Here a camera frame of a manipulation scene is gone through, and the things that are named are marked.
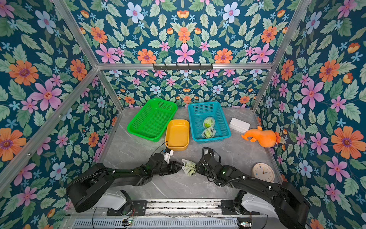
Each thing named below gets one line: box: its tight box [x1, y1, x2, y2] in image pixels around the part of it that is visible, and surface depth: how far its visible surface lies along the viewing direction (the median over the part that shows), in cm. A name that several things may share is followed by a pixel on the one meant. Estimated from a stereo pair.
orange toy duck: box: [241, 125, 277, 148], surface depth 96 cm
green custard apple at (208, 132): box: [202, 127, 216, 139], surface depth 98 cm
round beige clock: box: [251, 162, 275, 183], surface depth 86 cm
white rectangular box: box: [229, 117, 251, 134], surface depth 106 cm
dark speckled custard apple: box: [184, 161, 197, 177], surface depth 83 cm
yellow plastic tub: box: [164, 118, 191, 152], surface depth 106 cm
